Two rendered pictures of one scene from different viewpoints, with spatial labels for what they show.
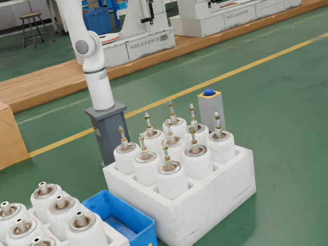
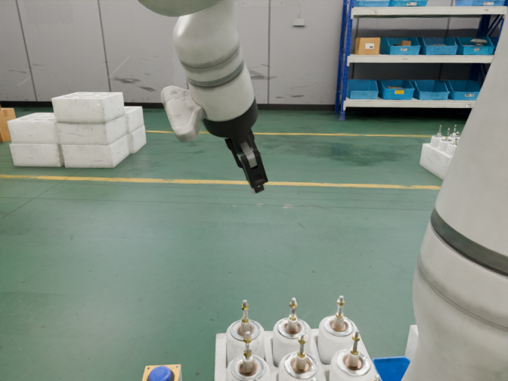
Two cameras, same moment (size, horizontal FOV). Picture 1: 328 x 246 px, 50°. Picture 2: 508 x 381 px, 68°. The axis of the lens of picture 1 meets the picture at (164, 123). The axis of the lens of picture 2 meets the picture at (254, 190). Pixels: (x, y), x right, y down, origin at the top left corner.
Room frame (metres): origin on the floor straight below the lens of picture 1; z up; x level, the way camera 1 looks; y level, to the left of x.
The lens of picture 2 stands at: (1.70, 0.24, 0.92)
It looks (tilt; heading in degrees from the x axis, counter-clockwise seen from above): 21 degrees down; 213
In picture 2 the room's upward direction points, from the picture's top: straight up
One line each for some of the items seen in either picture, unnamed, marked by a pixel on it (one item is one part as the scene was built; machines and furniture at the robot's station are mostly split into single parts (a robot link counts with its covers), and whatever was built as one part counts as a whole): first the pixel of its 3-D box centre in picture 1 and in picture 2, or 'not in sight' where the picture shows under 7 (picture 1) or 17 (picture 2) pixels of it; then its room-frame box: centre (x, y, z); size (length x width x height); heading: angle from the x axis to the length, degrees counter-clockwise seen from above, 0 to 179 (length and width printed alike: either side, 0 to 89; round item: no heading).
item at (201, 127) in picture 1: (194, 128); (247, 368); (1.18, -0.11, 0.25); 0.08 x 0.08 x 0.01
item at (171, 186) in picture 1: (174, 191); (336, 354); (0.94, 0.01, 0.16); 0.10 x 0.10 x 0.18
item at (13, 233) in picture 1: (22, 228); not in sight; (0.78, 0.43, 0.25); 0.08 x 0.08 x 0.01
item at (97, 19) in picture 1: (92, 22); not in sight; (5.71, 0.78, 0.19); 0.50 x 0.41 x 0.37; 33
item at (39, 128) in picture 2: not in sight; (47, 128); (0.00, -2.88, 0.27); 0.39 x 0.39 x 0.18; 30
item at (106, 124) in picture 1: (112, 137); not in sight; (1.46, 0.24, 0.15); 0.15 x 0.15 x 0.30; 28
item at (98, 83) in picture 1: (99, 89); not in sight; (1.46, 0.24, 0.39); 0.09 x 0.09 x 0.17; 28
